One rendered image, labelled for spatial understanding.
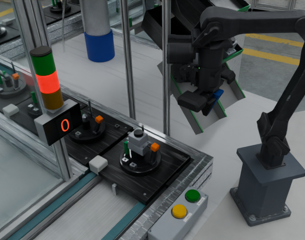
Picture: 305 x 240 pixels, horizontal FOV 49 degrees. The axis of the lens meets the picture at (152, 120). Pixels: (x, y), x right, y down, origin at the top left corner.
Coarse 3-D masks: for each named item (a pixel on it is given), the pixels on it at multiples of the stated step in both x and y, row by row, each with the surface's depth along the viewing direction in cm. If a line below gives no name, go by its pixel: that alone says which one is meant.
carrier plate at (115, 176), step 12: (120, 144) 119; (108, 156) 114; (168, 156) 113; (180, 156) 113; (108, 168) 110; (120, 168) 110; (168, 168) 109; (180, 168) 110; (108, 180) 107; (120, 180) 105; (132, 180) 105; (144, 180) 105; (156, 180) 105; (168, 180) 106; (132, 192) 102; (144, 192) 101; (156, 192) 102; (144, 204) 100
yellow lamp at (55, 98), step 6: (60, 90) 86; (42, 96) 85; (48, 96) 84; (54, 96) 84; (60, 96) 86; (48, 102) 85; (54, 102) 85; (60, 102) 87; (48, 108) 86; (54, 108) 86
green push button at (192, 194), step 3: (186, 192) 101; (189, 192) 101; (192, 192) 101; (195, 192) 101; (198, 192) 101; (186, 195) 100; (189, 195) 100; (192, 195) 100; (195, 195) 100; (198, 195) 100; (189, 198) 99; (192, 198) 99; (195, 198) 99; (198, 198) 99
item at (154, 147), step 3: (150, 144) 104; (153, 144) 102; (156, 144) 103; (150, 147) 103; (153, 147) 102; (156, 147) 102; (153, 150) 102; (156, 150) 103; (153, 153) 104; (153, 156) 105; (150, 159) 107; (153, 159) 106
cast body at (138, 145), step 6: (132, 132) 106; (138, 132) 104; (144, 132) 106; (126, 138) 110; (132, 138) 104; (138, 138) 103; (144, 138) 105; (132, 144) 106; (138, 144) 104; (144, 144) 106; (132, 150) 108; (138, 150) 106; (144, 150) 105
